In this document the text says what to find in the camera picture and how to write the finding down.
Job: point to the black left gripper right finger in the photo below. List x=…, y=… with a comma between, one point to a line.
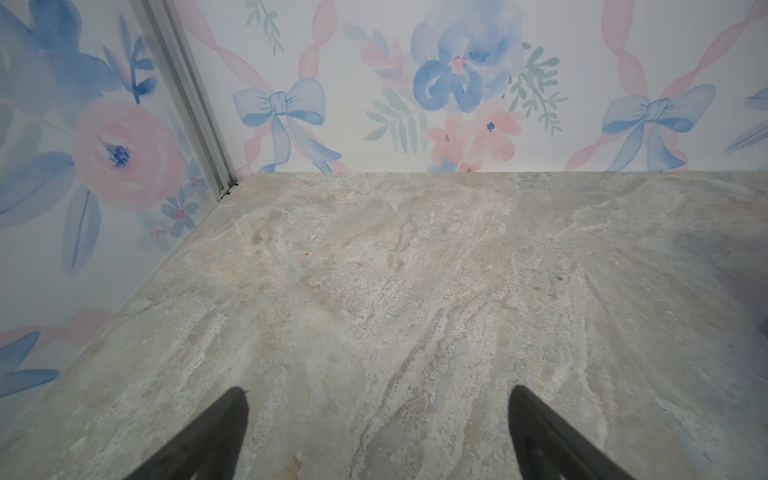
x=548, y=447

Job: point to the aluminium corner frame post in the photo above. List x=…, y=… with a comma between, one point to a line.
x=163, y=28

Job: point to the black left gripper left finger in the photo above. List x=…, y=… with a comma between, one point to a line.
x=207, y=448

